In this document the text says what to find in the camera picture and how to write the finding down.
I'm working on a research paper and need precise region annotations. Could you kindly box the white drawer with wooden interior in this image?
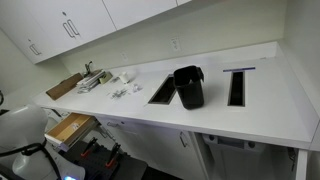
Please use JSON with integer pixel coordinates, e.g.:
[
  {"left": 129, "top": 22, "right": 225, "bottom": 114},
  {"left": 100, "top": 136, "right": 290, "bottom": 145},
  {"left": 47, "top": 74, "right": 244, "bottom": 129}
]
[{"left": 44, "top": 112, "right": 99, "bottom": 153}]

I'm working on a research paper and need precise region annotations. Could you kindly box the white closed drawer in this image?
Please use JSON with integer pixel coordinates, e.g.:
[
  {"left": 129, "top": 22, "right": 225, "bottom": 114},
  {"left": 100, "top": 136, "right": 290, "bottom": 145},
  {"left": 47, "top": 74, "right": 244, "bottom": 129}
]
[{"left": 96, "top": 116, "right": 141, "bottom": 136}]

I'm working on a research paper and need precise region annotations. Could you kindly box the black trash bin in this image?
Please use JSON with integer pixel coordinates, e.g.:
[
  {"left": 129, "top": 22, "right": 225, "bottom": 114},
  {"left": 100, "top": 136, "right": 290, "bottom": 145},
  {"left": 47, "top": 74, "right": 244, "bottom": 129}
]
[{"left": 172, "top": 64, "right": 205, "bottom": 110}]

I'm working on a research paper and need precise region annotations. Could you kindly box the white cup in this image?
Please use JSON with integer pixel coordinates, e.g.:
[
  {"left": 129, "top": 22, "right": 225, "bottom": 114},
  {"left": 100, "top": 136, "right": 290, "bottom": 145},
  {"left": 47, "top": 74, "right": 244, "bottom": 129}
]
[{"left": 118, "top": 71, "right": 131, "bottom": 84}]

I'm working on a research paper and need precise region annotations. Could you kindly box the large pile of paper clips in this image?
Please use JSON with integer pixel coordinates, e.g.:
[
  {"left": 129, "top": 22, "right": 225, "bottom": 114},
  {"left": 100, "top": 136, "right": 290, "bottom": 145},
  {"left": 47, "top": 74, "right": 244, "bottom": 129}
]
[{"left": 108, "top": 88, "right": 129, "bottom": 100}]

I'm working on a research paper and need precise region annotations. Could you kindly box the white base cabinet door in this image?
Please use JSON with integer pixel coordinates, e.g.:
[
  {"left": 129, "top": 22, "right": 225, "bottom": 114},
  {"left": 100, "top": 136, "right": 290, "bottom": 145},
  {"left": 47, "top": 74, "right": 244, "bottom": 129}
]
[{"left": 139, "top": 128, "right": 204, "bottom": 180}]

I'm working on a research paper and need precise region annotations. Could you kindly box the purple tape strip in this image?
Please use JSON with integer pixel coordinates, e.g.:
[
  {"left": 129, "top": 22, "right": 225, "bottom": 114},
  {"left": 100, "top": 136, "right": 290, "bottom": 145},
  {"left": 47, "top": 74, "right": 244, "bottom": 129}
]
[{"left": 222, "top": 65, "right": 257, "bottom": 73}]

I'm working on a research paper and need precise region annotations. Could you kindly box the white upper cabinet door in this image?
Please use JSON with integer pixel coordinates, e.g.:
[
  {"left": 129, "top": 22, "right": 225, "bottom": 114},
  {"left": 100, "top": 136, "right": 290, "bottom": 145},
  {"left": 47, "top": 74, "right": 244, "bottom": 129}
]
[
  {"left": 101, "top": 0, "right": 178, "bottom": 31},
  {"left": 0, "top": 13, "right": 41, "bottom": 65},
  {"left": 54, "top": 0, "right": 118, "bottom": 46},
  {"left": 19, "top": 0, "right": 81, "bottom": 59}
]

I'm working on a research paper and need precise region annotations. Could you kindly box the wooden cutting board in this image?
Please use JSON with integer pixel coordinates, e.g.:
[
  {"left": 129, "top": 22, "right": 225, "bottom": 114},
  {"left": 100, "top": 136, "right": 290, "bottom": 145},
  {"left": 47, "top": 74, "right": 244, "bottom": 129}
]
[{"left": 45, "top": 72, "right": 84, "bottom": 101}]

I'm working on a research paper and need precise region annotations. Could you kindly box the black robot platform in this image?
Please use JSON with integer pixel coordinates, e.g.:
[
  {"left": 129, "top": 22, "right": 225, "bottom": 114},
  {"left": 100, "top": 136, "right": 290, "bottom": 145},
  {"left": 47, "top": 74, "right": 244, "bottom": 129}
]
[{"left": 59, "top": 138, "right": 148, "bottom": 180}]

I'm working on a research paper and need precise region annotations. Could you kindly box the black power cable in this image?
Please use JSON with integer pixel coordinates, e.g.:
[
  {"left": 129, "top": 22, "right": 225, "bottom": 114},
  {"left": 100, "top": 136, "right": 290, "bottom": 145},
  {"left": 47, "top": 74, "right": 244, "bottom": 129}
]
[{"left": 83, "top": 60, "right": 94, "bottom": 78}]

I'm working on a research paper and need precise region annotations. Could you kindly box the black clamp with red handle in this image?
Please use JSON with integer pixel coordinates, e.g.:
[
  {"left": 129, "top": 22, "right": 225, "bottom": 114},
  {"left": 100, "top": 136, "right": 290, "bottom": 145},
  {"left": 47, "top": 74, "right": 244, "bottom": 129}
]
[
  {"left": 105, "top": 142, "right": 122, "bottom": 169},
  {"left": 80, "top": 137, "right": 99, "bottom": 158}
]

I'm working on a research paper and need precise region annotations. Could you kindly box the silver cabinet door handle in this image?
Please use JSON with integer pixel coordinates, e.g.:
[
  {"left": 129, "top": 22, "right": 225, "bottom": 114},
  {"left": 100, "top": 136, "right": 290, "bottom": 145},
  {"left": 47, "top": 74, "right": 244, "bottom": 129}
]
[
  {"left": 67, "top": 19, "right": 81, "bottom": 37},
  {"left": 29, "top": 44, "right": 43, "bottom": 57},
  {"left": 62, "top": 22, "right": 75, "bottom": 39}
]

